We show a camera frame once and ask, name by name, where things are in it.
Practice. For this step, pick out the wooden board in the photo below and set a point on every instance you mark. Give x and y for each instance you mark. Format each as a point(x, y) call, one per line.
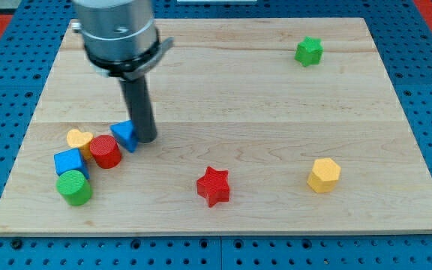
point(231, 96)

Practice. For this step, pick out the yellow heart block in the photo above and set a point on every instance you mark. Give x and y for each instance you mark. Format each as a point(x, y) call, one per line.
point(77, 139)

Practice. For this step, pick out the red star block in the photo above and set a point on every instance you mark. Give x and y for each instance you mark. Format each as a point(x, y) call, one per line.
point(213, 186)

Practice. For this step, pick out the blue triangle block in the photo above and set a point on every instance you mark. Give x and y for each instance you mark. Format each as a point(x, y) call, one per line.
point(125, 135)

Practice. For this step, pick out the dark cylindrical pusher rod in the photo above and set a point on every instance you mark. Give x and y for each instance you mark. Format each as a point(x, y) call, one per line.
point(139, 107)

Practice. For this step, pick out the yellow hexagon block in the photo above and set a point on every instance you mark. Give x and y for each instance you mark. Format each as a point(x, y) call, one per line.
point(324, 175)

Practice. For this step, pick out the green cylinder block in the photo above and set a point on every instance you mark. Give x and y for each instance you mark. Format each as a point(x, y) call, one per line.
point(73, 186)

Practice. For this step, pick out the blue cube block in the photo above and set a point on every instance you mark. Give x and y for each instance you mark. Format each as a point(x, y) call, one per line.
point(70, 159)

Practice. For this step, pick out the red cylinder block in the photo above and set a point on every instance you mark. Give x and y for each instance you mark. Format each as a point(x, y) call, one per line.
point(105, 151)

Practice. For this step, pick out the green star block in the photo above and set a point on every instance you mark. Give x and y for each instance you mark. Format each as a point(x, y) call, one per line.
point(309, 51)

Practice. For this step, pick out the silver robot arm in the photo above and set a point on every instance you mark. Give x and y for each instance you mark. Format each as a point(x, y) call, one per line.
point(120, 36)

